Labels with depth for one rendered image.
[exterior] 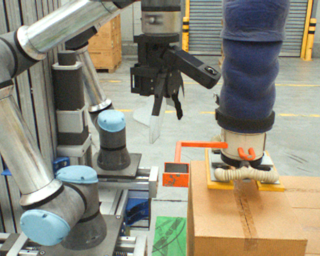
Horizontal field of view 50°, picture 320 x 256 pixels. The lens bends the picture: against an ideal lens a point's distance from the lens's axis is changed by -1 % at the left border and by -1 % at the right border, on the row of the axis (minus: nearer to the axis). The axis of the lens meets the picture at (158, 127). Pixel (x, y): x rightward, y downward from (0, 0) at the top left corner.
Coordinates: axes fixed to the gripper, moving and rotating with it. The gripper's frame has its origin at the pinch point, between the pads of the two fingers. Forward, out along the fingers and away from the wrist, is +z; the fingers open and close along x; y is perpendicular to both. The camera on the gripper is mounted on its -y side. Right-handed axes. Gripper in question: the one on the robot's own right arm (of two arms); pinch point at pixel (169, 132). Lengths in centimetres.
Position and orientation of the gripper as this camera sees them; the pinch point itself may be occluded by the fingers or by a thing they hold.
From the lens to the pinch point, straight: 72.7
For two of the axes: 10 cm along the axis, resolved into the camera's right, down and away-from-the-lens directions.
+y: -9.1, -1.5, 3.9
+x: -4.1, 3.3, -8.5
